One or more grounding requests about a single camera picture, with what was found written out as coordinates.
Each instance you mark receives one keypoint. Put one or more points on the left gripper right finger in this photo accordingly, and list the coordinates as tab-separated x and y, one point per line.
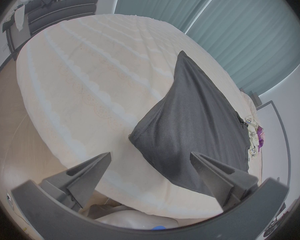
222	181

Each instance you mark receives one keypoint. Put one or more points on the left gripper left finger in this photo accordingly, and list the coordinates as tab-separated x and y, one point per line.
87	179

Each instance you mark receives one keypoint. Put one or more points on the bed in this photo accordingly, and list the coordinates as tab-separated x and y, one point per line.
90	84

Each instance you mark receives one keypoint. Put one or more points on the white printed garment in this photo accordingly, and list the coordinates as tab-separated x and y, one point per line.
252	136

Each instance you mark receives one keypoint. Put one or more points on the purple garment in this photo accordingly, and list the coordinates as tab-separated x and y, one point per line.
260	135

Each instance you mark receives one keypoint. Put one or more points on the black T-shirt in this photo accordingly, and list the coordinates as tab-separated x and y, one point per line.
190	121

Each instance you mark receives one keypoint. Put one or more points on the blue-green curtain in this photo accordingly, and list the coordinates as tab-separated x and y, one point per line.
252	41
160	6

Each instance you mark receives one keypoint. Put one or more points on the black cabinet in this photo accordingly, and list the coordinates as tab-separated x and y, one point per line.
55	14

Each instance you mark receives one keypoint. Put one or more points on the white cloth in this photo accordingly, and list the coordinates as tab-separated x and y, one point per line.
19	20

